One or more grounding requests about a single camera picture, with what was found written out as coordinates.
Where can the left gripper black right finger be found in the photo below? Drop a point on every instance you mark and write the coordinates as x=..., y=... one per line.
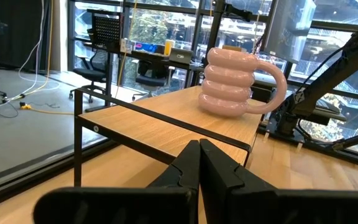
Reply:
x=244, y=199

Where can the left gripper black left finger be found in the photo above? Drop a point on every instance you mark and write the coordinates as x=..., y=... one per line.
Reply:
x=166, y=202

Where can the pink ribbed ceramic mug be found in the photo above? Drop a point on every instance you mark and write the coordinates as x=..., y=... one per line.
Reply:
x=228, y=84

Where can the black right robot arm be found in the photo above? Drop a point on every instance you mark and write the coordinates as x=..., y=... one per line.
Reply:
x=331, y=74

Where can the black office chair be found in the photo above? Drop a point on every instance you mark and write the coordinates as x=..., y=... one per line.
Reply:
x=152, y=79
x=92, y=74

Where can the black desk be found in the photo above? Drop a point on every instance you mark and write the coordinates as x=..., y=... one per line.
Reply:
x=154, y=59

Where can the grey laptop device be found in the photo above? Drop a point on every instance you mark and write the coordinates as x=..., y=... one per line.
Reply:
x=180, y=56

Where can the yellow cup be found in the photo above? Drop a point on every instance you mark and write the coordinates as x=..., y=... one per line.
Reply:
x=169, y=47

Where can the grey hanging monitor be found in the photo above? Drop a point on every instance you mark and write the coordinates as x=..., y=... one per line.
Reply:
x=291, y=28

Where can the black perforated panel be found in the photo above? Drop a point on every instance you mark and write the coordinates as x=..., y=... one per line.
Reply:
x=106, y=29

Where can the wooden shelf with black frame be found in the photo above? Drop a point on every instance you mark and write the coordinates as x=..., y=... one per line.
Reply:
x=166, y=124

